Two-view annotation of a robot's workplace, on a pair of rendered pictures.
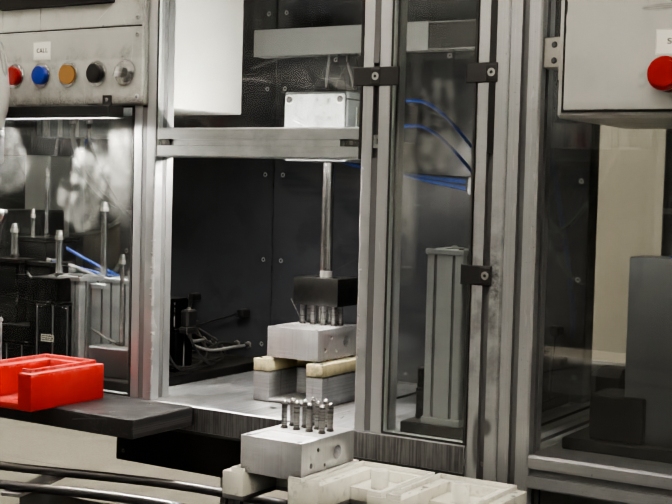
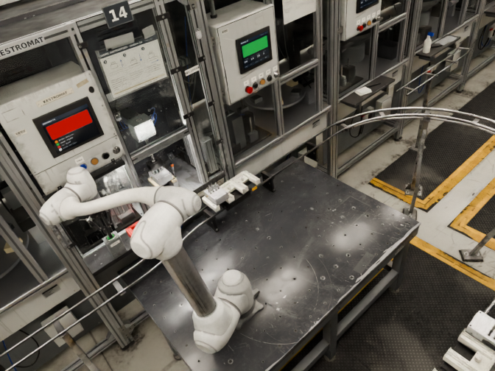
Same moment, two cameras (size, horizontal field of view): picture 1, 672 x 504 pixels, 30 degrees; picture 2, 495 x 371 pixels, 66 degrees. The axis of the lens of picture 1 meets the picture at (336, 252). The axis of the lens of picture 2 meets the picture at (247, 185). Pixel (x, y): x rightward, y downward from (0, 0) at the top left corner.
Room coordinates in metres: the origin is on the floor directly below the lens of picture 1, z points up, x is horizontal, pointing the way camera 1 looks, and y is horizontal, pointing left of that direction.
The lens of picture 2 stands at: (0.73, 1.62, 2.43)
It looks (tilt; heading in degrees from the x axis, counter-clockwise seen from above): 40 degrees down; 294
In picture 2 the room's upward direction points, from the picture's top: 10 degrees counter-clockwise
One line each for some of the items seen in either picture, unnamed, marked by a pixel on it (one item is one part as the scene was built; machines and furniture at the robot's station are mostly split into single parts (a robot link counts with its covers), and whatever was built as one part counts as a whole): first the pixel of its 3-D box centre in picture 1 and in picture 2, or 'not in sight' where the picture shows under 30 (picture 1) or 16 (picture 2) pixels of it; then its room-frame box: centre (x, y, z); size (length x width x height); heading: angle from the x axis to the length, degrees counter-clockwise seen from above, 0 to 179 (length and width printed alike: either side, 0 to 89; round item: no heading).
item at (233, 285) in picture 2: not in sight; (234, 291); (1.32, 0.65, 0.85); 0.18 x 0.16 x 0.22; 83
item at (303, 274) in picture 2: not in sight; (268, 249); (1.28, 0.21, 0.66); 1.50 x 1.06 x 0.04; 58
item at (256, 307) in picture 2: not in sight; (241, 302); (1.31, 0.62, 0.71); 0.22 x 0.18 x 0.06; 58
